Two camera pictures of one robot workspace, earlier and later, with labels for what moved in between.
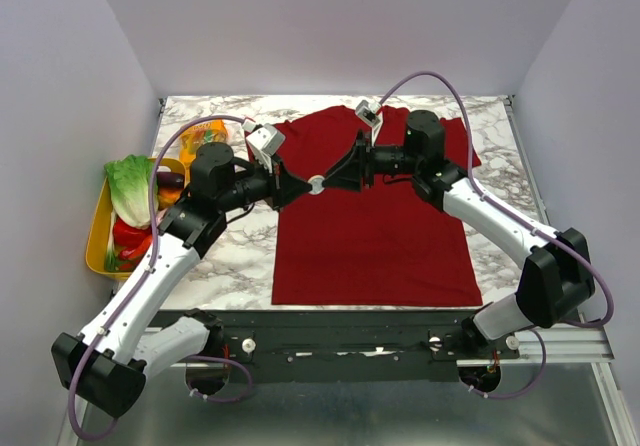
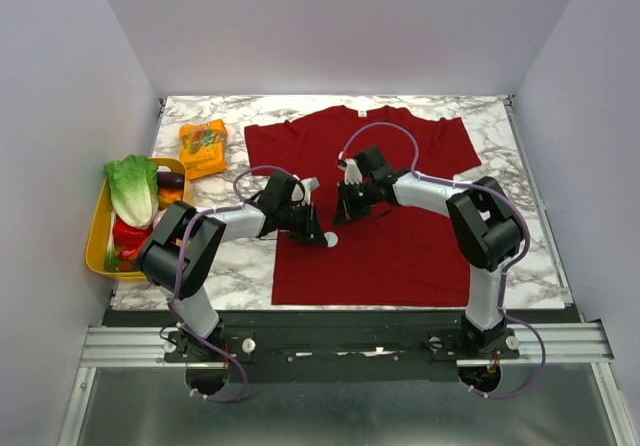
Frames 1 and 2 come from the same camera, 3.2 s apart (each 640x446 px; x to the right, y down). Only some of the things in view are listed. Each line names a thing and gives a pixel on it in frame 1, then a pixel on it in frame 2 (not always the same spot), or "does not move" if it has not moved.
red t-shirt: x=388 y=246 does not move
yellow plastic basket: x=100 y=214 does not move
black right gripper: x=363 y=161 -> x=353 y=192
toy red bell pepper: x=126 y=236 does not move
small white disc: x=317 y=184 -> x=331 y=238
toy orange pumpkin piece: x=167 y=197 does not move
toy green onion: x=111 y=262 does not move
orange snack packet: x=193 y=136 does not move
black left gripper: x=284 y=187 -> x=312 y=228
